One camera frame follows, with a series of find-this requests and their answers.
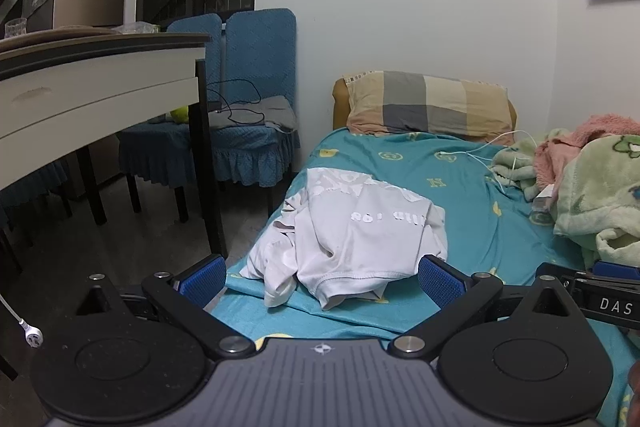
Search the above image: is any white charging cable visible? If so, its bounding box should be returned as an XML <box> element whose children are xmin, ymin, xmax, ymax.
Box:
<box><xmin>440</xmin><ymin>130</ymin><xmax>538</xmax><ymax>198</ymax></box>

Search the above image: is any white table with black legs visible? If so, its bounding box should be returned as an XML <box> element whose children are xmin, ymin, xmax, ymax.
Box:
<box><xmin>0</xmin><ymin>27</ymin><xmax>228</xmax><ymax>383</ymax></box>

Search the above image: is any white t-shirt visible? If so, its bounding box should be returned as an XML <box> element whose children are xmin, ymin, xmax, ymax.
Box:
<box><xmin>240</xmin><ymin>167</ymin><xmax>448</xmax><ymax>310</ymax></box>

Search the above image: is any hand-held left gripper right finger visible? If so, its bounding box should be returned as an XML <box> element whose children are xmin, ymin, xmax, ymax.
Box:
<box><xmin>389</xmin><ymin>255</ymin><xmax>581</xmax><ymax>360</ymax></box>

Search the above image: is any small white wrapper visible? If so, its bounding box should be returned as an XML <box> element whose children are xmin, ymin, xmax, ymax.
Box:
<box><xmin>531</xmin><ymin>189</ymin><xmax>557</xmax><ymax>214</ymax></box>

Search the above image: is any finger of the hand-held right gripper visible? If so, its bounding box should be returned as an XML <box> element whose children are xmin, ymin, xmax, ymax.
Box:
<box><xmin>536</xmin><ymin>259</ymin><xmax>640</xmax><ymax>282</ymax></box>

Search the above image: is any brown cushion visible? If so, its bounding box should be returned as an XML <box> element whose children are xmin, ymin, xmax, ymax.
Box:
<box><xmin>332</xmin><ymin>77</ymin><xmax>518</xmax><ymax>132</ymax></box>

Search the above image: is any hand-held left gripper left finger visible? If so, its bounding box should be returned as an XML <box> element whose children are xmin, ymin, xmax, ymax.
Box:
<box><xmin>75</xmin><ymin>253</ymin><xmax>256</xmax><ymax>362</ymax></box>

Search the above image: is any green fleece blanket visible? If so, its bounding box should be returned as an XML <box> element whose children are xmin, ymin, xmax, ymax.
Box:
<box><xmin>490</xmin><ymin>127</ymin><xmax>640</xmax><ymax>268</ymax></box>

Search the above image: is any plaid pillow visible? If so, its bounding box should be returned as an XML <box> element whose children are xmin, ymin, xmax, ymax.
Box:
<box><xmin>345</xmin><ymin>70</ymin><xmax>516</xmax><ymax>142</ymax></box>

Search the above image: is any clear plastic bag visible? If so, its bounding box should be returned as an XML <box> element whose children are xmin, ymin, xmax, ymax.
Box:
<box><xmin>112</xmin><ymin>21</ymin><xmax>161</xmax><ymax>35</ymax></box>

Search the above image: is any teal printed bed sheet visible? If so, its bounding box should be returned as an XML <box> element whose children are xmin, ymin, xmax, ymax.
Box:
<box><xmin>210</xmin><ymin>129</ymin><xmax>640</xmax><ymax>427</ymax></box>

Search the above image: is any black cable with adapter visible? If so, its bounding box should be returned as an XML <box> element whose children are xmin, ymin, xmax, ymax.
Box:
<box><xmin>206</xmin><ymin>79</ymin><xmax>266</xmax><ymax>125</ymax></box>

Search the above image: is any blue covered chair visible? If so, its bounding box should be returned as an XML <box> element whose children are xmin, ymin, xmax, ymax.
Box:
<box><xmin>117</xmin><ymin>13</ymin><xmax>223</xmax><ymax>224</ymax></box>
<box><xmin>200</xmin><ymin>8</ymin><xmax>301</xmax><ymax>212</ymax></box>
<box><xmin>0</xmin><ymin>157</ymin><xmax>71</xmax><ymax>233</ymax></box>

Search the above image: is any white power plug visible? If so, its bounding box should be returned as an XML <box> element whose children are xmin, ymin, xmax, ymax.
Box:
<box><xmin>0</xmin><ymin>292</ymin><xmax>45</xmax><ymax>349</ymax></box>

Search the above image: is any pink fluffy blanket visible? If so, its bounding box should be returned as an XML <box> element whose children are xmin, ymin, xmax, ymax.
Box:
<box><xmin>532</xmin><ymin>113</ymin><xmax>640</xmax><ymax>202</ymax></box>

